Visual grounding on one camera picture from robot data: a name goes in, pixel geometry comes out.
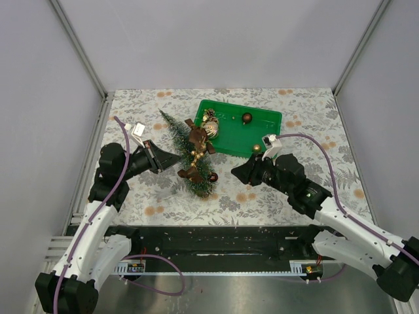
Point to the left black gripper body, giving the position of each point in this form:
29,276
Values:
154,160

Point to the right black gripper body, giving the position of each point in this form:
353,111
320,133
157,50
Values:
255,175

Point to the dark brown ball ornament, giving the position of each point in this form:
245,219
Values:
213,177

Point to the green plastic tray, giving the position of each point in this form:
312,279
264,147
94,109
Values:
235,138

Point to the small frosted christmas tree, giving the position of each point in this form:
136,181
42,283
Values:
179,132

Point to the brown ribbon bow decoration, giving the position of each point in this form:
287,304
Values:
199,138

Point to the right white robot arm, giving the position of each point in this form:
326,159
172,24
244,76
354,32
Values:
344,236

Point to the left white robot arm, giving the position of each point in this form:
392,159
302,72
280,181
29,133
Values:
74,284

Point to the clear plastic battery box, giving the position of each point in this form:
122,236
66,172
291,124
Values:
165,194

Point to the silver gold ribbed ornament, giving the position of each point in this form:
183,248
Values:
211,128

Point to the gold pine cone ornament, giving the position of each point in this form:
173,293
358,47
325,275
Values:
209,112

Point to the floral patterned table mat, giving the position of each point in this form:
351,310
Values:
312,130

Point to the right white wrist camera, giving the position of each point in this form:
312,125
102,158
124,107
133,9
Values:
272,145

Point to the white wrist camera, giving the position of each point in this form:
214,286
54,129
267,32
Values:
134,132
272,145

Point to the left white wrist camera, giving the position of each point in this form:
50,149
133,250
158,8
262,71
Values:
134,132

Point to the left aluminium frame post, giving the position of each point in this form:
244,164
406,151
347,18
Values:
75,42

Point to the aluminium frame post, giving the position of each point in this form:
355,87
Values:
380,11
75,42

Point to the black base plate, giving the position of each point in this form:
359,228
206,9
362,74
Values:
181,242

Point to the white slotted cable duct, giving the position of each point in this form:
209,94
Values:
217,265

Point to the aluminium rail profile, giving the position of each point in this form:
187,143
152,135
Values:
57,247

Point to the right aluminium frame post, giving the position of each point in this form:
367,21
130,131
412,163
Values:
380,11

